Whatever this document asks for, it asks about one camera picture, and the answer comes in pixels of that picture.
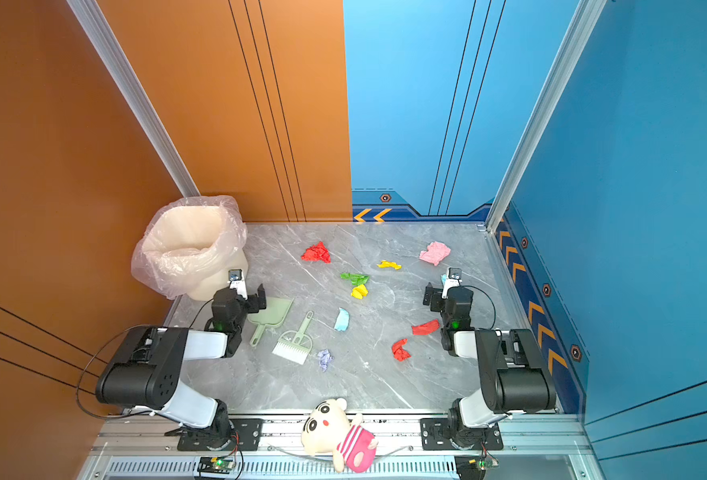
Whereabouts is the right green circuit board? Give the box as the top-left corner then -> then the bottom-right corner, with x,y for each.
455,456 -> 499,480

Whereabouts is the left green circuit board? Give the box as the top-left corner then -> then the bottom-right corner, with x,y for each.
196,456 -> 238,479

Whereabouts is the red paper scrap flat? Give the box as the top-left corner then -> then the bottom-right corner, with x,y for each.
411,319 -> 441,336

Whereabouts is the green hand brush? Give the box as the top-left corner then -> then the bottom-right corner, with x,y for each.
272,311 -> 314,365

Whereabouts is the aluminium front rail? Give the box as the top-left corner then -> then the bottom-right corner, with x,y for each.
78,402 -> 603,479

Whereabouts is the purple paper scrap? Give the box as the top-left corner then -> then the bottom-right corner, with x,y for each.
316,349 -> 332,372

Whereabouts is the cream trash bin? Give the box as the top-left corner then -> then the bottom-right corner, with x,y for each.
141,205 -> 250,302

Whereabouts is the green dustpan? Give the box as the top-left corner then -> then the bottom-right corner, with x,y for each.
247,297 -> 293,348

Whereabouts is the clear plastic bin liner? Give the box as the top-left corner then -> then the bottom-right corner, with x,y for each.
130,195 -> 248,300

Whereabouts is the plush doll pink shirt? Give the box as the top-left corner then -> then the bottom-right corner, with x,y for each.
301,398 -> 379,473

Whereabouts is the red paper scrap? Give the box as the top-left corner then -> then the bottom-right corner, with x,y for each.
391,338 -> 411,362
301,241 -> 331,264
411,319 -> 441,336

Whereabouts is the small yellow paper scrap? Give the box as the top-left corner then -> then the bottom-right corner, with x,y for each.
377,260 -> 403,270

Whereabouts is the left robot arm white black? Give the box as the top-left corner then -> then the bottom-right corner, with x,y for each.
95,286 -> 267,451

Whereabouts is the red paper scrap crumpled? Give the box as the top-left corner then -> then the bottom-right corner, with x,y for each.
391,338 -> 411,362

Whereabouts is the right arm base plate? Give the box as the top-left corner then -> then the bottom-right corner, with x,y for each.
419,418 -> 505,451

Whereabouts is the green circuit board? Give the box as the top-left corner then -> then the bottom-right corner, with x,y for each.
455,456 -> 499,480
196,456 -> 238,479

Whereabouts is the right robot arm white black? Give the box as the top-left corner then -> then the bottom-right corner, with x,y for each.
423,284 -> 557,450

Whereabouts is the pink paper scrap far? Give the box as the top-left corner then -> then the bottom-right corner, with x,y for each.
419,241 -> 451,266

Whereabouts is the green paper scrap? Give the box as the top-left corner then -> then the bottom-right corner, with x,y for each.
340,272 -> 369,287

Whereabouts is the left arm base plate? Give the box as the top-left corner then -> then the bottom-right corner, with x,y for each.
176,418 -> 263,453

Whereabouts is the light blue paper scrap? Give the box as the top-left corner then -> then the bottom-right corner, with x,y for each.
334,308 -> 350,332

